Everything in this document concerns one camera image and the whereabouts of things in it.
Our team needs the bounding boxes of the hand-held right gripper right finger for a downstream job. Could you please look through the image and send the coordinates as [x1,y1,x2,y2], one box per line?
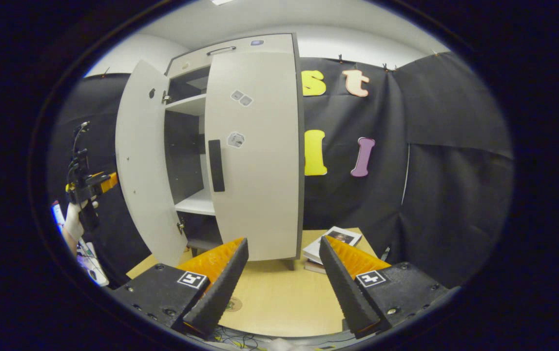
[319,235,460,339]

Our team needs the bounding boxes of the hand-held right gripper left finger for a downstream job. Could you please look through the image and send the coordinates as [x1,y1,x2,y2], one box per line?
[109,237,250,339]

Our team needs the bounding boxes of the white cabinet door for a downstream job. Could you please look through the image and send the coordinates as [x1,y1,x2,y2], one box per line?
[205,51,302,262]
[115,59,188,267]

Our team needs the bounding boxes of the white cabinet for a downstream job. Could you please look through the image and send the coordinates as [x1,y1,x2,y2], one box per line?
[164,33,305,271]

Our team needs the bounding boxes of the white cabinet drawer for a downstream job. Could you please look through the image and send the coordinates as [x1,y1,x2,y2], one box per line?
[167,34,294,78]

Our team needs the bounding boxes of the blue and white object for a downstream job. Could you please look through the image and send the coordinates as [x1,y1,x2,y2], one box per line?
[51,200,66,235]

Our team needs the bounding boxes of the white booklet with photo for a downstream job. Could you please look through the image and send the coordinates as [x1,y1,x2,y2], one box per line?
[303,226,363,264]

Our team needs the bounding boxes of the black backdrop cloth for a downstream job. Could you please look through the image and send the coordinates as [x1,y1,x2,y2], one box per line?
[48,51,515,289]

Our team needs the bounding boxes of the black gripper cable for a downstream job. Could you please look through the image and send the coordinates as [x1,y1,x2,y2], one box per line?
[68,121,90,169]

